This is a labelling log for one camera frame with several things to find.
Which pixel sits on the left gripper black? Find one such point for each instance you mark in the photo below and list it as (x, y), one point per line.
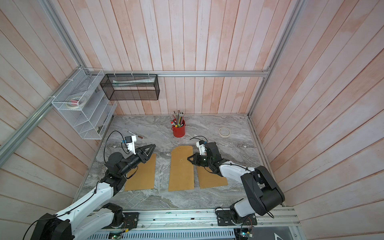
(142, 154)

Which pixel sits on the black mesh basket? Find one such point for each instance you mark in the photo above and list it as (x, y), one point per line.
(131, 87)

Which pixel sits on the red pen holder cup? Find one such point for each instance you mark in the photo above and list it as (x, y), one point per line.
(179, 132)

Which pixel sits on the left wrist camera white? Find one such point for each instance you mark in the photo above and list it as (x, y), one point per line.
(130, 143)

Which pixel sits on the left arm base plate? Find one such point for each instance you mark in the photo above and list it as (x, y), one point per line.
(128, 221)

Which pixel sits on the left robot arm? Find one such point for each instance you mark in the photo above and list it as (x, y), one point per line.
(93, 212)

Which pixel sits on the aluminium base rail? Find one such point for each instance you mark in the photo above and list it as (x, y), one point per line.
(182, 219)

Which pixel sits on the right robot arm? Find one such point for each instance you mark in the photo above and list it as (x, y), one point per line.
(262, 191)

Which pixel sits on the brown file bag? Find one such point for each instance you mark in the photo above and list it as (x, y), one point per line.
(144, 177)
(208, 180)
(182, 171)

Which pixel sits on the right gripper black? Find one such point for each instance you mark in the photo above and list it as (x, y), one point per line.
(196, 159)

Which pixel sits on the white wire shelf rack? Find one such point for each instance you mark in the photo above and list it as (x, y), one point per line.
(84, 105)

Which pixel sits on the masking tape roll on table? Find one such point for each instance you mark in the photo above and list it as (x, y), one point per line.
(224, 132)

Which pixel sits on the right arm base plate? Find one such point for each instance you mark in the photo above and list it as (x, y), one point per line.
(230, 218)

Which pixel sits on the tape roll in rack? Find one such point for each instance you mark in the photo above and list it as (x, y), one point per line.
(75, 103)

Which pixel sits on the marker pen on table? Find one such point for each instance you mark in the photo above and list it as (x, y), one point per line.
(137, 136)

